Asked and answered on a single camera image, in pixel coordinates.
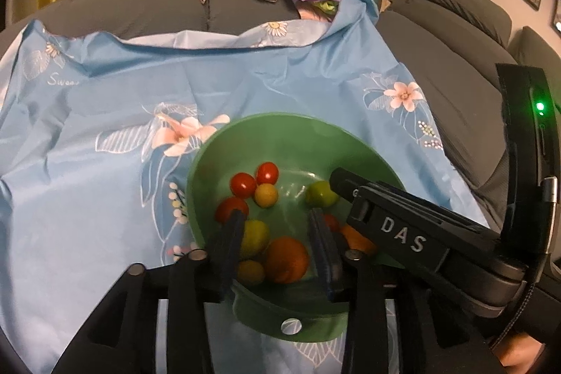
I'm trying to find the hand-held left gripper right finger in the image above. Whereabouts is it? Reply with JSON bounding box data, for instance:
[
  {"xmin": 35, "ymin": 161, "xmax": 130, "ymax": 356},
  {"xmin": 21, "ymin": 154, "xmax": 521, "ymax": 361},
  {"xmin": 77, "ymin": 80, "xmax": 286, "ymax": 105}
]
[{"xmin": 307, "ymin": 208, "xmax": 496, "ymax": 374}]

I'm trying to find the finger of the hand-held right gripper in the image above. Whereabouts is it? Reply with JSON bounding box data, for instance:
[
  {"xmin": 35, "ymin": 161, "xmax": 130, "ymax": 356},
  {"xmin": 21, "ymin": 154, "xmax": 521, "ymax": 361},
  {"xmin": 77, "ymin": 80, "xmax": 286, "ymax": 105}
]
[{"xmin": 329, "ymin": 167, "xmax": 395, "ymax": 205}]

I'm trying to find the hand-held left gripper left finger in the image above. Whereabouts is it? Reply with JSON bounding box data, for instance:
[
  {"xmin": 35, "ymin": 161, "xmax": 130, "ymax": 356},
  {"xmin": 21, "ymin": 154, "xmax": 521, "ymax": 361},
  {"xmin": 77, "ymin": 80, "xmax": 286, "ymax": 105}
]
[{"xmin": 50, "ymin": 210, "xmax": 246, "ymax": 374}]

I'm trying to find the yellow-green round fruit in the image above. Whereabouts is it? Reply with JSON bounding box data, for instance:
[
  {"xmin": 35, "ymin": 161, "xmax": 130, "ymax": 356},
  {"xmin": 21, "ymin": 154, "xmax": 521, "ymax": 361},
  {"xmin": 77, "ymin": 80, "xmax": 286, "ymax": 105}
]
[{"xmin": 240, "ymin": 220, "xmax": 271, "ymax": 251}]

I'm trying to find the green round fruit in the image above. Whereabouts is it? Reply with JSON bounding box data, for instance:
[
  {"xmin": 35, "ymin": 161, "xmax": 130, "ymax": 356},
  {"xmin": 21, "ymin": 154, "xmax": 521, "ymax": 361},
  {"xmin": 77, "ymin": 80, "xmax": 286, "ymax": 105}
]
[{"xmin": 305, "ymin": 180, "xmax": 339, "ymax": 208}]

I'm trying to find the yellow cherry tomato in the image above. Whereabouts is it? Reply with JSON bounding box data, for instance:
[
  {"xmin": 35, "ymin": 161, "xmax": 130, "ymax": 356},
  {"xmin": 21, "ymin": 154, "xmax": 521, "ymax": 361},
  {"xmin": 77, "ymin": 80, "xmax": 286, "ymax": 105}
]
[
  {"xmin": 237, "ymin": 259, "xmax": 266, "ymax": 285},
  {"xmin": 255, "ymin": 184, "xmax": 279, "ymax": 208}
]

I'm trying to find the orange mandarin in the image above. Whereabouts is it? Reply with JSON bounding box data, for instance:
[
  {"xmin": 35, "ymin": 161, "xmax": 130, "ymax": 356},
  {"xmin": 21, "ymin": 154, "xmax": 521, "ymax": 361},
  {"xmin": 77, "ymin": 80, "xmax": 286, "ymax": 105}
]
[
  {"xmin": 264, "ymin": 237, "xmax": 310, "ymax": 285},
  {"xmin": 339, "ymin": 224, "xmax": 378, "ymax": 256}
]

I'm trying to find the small oval red tomato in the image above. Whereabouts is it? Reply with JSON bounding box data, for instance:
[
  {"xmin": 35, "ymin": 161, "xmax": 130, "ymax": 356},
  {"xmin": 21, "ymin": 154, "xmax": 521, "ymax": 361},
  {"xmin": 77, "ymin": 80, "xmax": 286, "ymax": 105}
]
[{"xmin": 255, "ymin": 162, "xmax": 280, "ymax": 185}]

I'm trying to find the green bowl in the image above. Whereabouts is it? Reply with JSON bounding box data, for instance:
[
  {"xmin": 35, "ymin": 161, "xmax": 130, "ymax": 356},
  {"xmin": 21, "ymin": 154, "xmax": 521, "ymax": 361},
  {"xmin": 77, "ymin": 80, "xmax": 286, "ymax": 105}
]
[{"xmin": 186, "ymin": 112, "xmax": 406, "ymax": 343}]

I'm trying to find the person's right forearm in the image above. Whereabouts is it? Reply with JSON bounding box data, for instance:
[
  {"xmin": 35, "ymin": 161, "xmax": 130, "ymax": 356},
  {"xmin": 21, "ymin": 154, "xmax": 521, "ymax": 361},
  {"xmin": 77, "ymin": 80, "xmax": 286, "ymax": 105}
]
[{"xmin": 491, "ymin": 332, "xmax": 561, "ymax": 374}]

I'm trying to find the grey sofa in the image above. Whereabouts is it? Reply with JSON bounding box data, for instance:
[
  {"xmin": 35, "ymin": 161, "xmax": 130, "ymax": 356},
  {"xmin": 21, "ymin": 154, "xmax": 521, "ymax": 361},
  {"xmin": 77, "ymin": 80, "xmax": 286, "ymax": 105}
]
[{"xmin": 0, "ymin": 0, "xmax": 561, "ymax": 226}]

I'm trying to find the light blue floral sheet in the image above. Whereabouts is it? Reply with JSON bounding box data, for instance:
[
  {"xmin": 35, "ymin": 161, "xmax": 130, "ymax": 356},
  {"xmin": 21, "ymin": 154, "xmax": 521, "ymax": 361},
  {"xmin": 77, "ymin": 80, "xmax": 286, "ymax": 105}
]
[{"xmin": 0, "ymin": 0, "xmax": 492, "ymax": 374}]

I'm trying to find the black braided cable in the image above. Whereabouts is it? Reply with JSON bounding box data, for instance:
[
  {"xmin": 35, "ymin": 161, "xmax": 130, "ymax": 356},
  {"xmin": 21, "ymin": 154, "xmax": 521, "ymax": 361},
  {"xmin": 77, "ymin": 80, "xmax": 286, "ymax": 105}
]
[{"xmin": 486, "ymin": 260, "xmax": 548, "ymax": 353}]

